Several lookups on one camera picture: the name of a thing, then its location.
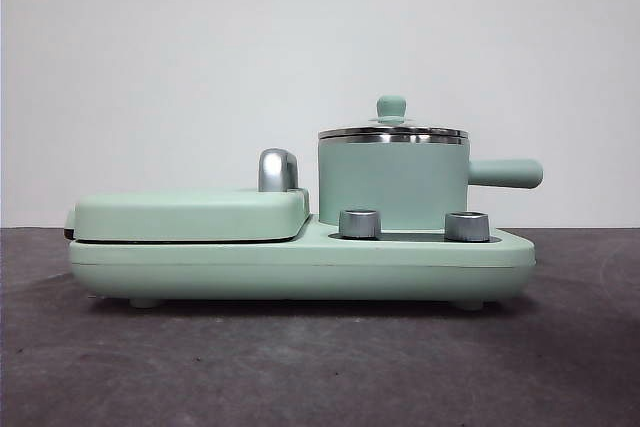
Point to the mint green breakfast machine base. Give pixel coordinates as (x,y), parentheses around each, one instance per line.
(300,267)

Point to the silver control knob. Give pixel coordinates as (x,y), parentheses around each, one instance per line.
(360,224)
(467,227)

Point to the glass pot lid green knob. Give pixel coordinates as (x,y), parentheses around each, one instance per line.
(391,107)

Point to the mint green hinged grill lid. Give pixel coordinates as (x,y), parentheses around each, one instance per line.
(175,212)

